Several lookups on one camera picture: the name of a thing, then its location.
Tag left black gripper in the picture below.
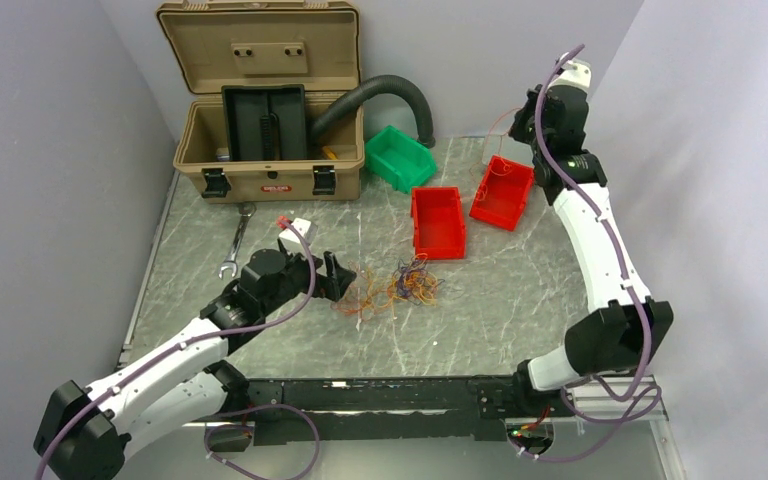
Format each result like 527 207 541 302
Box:
261 244 355 316

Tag multicolour wire pile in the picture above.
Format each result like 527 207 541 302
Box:
332 253 446 326

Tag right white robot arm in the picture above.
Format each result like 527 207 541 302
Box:
509 85 674 415

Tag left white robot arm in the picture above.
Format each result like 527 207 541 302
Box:
33 244 357 479

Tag right red plastic bin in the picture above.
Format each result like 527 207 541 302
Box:
469 155 535 231

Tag red plastic bin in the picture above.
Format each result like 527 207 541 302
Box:
411 186 466 260
469 155 535 231

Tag left red plastic bin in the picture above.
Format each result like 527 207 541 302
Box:
411 186 466 260

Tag silver combination wrench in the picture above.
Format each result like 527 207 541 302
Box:
217 202 257 279

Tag green plastic bin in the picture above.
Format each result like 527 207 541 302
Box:
365 126 437 194

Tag black toolbox tray insert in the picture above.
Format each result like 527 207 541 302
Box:
221 84 308 162

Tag tan plastic toolbox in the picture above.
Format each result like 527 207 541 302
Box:
156 1 364 204

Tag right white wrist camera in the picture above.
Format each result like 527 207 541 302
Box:
549 58 592 94

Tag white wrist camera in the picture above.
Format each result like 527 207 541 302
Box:
277 216 318 255
549 58 592 94

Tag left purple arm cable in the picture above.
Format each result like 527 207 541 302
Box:
32 221 322 480

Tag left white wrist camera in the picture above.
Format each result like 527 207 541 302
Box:
277 216 318 255

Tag orange wires in right bin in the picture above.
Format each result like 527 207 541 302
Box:
466 105 524 203

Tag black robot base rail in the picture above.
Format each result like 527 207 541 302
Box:
181 374 577 446

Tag black corrugated hose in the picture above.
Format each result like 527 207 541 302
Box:
309 74 438 150

